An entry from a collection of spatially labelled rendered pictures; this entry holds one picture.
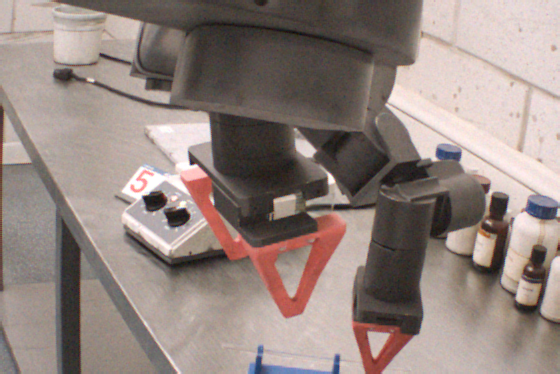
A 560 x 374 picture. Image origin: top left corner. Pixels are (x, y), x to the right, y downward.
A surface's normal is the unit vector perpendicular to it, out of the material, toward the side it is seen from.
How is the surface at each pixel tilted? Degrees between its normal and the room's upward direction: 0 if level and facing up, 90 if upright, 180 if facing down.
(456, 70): 90
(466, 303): 0
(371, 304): 0
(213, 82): 75
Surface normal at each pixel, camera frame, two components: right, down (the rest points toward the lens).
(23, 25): 0.41, 0.36
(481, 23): -0.90, 0.05
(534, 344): 0.11, -0.93
